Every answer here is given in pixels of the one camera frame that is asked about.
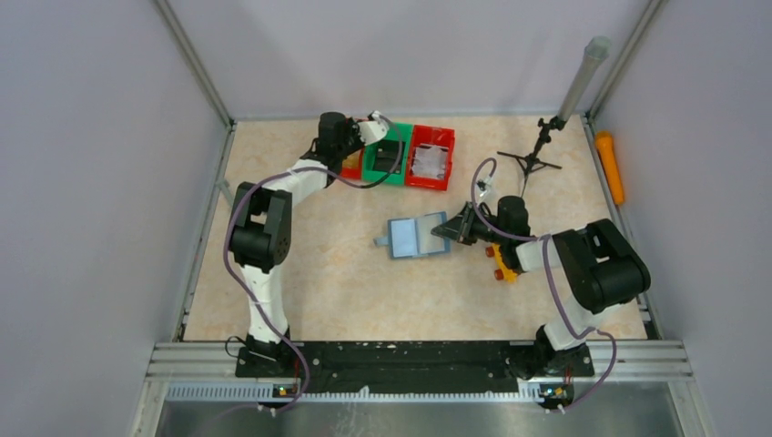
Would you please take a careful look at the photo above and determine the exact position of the teal card holder wallet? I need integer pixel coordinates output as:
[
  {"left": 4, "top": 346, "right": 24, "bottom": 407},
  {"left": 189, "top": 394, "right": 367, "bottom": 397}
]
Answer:
[{"left": 373, "top": 211, "right": 451, "bottom": 259}]

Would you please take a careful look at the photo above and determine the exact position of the black mini tripod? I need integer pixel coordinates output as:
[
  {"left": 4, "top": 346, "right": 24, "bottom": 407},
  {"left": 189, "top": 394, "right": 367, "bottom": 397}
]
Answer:
[{"left": 497, "top": 116, "right": 567, "bottom": 197}]

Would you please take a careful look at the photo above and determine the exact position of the orange flashlight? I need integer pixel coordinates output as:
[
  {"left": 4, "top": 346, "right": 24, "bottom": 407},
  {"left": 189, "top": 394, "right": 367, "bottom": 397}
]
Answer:
[{"left": 594, "top": 131, "right": 625, "bottom": 206}]

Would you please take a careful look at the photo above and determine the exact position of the red bin with orange items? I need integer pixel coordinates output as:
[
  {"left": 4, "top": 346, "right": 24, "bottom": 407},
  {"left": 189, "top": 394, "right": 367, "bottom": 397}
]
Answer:
[{"left": 340, "top": 149, "right": 364, "bottom": 180}]

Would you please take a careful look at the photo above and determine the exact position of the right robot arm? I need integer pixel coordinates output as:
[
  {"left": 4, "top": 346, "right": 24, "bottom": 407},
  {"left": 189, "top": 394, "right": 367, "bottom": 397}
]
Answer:
[{"left": 431, "top": 196, "right": 651, "bottom": 379}]

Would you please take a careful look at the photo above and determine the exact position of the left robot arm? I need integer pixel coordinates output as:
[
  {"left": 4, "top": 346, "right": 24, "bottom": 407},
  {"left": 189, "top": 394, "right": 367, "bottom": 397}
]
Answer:
[{"left": 224, "top": 112, "right": 364, "bottom": 377}]

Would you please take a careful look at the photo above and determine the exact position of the green plastic bin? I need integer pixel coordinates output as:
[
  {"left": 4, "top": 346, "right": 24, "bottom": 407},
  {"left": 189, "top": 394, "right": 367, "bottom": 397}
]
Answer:
[{"left": 361, "top": 123, "right": 414, "bottom": 186}]

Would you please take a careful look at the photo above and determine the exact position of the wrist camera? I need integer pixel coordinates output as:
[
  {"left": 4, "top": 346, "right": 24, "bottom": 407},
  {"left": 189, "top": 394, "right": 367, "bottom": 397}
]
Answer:
[
  {"left": 473, "top": 176, "right": 493, "bottom": 205},
  {"left": 357, "top": 111, "right": 390, "bottom": 147}
]

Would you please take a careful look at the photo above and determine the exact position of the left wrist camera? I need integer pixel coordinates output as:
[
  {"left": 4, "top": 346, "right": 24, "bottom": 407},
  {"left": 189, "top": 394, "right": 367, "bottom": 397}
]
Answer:
[{"left": 357, "top": 111, "right": 390, "bottom": 147}]

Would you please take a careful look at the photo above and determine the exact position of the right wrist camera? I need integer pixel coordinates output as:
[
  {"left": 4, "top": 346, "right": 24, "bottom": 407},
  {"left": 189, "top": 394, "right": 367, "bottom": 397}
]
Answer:
[{"left": 473, "top": 176, "right": 493, "bottom": 205}]

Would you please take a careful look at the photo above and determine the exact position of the aluminium frame rail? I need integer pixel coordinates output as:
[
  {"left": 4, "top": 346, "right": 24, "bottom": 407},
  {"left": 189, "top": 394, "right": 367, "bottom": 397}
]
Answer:
[{"left": 130, "top": 340, "right": 714, "bottom": 436}]

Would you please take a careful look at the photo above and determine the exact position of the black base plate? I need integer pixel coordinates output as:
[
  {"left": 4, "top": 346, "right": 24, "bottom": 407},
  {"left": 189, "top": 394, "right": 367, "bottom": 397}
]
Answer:
[{"left": 235, "top": 340, "right": 595, "bottom": 395}]

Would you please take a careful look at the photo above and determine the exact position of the grey bracket tool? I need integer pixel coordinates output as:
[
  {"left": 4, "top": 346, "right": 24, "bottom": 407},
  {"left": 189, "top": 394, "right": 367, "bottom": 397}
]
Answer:
[{"left": 216, "top": 178, "right": 235, "bottom": 206}]

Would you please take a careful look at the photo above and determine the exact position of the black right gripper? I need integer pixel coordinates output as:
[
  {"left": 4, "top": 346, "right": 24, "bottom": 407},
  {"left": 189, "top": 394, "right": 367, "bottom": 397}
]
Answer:
[{"left": 434, "top": 201, "right": 509, "bottom": 246}]

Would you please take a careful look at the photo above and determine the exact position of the red bin with clear bags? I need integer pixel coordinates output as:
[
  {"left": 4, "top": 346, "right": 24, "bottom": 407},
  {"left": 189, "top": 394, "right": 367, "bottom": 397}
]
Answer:
[{"left": 404, "top": 125, "right": 455, "bottom": 191}]

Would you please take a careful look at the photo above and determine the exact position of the grey cylinder on tripod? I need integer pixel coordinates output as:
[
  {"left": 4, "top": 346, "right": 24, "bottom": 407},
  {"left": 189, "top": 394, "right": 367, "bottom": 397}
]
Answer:
[{"left": 556, "top": 36, "right": 612, "bottom": 125}]

